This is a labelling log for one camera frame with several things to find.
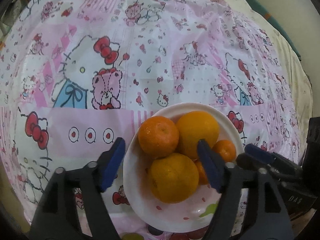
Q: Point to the pink cartoon printed sheet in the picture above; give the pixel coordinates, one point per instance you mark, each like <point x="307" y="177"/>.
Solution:
<point x="150" y="55"/>

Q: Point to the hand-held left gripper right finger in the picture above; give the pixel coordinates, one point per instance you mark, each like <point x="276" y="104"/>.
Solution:
<point x="210" y="165"/>

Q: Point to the white patterned bowl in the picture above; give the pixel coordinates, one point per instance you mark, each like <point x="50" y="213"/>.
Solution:
<point x="175" y="217"/>

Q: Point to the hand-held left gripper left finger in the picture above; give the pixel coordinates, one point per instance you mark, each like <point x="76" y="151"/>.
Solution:
<point x="112" y="165"/>

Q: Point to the dark purple grape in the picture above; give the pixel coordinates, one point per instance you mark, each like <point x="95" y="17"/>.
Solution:
<point x="155" y="230"/>

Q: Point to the small mandarin orange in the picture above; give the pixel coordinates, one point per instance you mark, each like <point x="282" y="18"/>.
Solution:
<point x="226" y="151"/>
<point x="201" y="172"/>

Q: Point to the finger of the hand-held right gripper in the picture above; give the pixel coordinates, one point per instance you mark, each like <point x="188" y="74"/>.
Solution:
<point x="247" y="160"/>
<point x="258" y="153"/>

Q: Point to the teal mattress edge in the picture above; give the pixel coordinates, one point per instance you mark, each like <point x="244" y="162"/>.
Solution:
<point x="275" y="17"/>

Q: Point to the red cherry tomato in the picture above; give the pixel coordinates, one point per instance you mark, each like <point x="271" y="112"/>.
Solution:
<point x="198" y="233"/>
<point x="181" y="237"/>

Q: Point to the large orange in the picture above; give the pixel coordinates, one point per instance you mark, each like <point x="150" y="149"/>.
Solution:
<point x="172" y="177"/>
<point x="195" y="127"/>

